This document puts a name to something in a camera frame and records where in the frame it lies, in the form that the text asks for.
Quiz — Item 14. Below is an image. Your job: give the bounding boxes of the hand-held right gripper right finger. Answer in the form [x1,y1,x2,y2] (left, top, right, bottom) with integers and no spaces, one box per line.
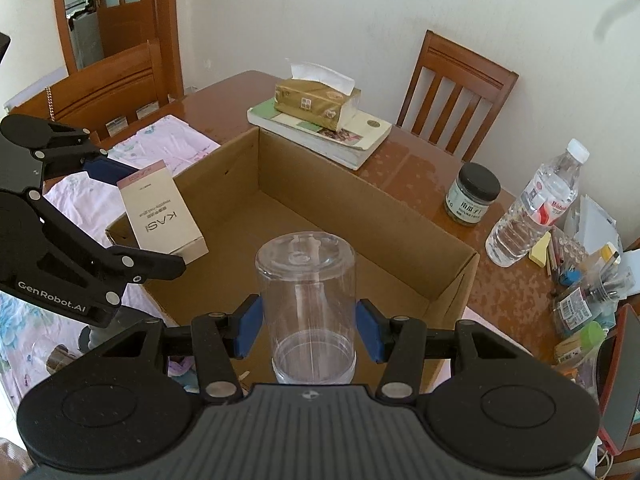
[356,297,546,403]

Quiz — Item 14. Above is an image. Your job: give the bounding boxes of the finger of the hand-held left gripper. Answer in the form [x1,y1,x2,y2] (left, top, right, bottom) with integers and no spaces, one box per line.
[25,191,187,309]
[0,114,147,186]

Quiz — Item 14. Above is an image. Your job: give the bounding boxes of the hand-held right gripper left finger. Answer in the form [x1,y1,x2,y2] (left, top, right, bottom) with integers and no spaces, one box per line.
[85,294,263,405]

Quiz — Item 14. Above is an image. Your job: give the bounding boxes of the beige carton package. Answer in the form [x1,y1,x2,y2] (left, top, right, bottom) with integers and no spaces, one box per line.
[116,160,209,265]

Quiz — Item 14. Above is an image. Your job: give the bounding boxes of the clear plastic cup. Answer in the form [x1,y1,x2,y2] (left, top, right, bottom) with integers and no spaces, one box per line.
[255,231,358,386]

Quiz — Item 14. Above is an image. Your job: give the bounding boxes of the brown cardboard box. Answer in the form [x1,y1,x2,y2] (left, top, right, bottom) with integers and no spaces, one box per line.
[105,127,480,401]

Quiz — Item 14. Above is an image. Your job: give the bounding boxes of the pink floral tablecloth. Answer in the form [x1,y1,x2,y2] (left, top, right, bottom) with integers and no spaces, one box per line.
[0,114,551,411]

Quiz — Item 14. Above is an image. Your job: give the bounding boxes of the wooden slatted chair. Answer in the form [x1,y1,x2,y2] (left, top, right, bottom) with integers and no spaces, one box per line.
[396,30,520,156]
[10,40,185,143]

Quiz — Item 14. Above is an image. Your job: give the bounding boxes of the wooden door with windows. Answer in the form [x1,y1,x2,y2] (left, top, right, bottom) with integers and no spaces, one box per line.
[51,0,186,98]

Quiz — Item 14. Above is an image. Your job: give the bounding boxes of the black-lidded glass jar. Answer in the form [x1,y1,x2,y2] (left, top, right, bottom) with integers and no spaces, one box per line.
[444,162,502,227]

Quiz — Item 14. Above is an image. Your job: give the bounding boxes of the yellow sticky notes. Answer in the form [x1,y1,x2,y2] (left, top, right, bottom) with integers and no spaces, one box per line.
[530,232,553,266]

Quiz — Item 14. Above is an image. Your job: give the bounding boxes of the clear water bottle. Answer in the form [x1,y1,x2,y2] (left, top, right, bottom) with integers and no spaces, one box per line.
[485,138,591,267]

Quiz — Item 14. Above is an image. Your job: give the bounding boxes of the golden tissue pack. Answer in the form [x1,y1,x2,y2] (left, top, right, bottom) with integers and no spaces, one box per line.
[274,59,362,132]

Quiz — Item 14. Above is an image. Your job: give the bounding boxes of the clear pen holder with stationery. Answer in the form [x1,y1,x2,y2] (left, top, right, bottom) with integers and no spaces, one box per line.
[550,232,635,335]

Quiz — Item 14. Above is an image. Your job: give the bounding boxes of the green-capped small container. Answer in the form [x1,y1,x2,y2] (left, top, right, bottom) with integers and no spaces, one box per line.
[555,321,607,367]

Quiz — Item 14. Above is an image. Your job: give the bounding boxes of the white paper sheets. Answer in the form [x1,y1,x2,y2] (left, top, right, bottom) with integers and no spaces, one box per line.
[565,194,619,256]

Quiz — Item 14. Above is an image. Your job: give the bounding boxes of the red-framed black board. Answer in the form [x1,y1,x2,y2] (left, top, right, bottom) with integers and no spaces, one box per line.
[595,304,640,453]

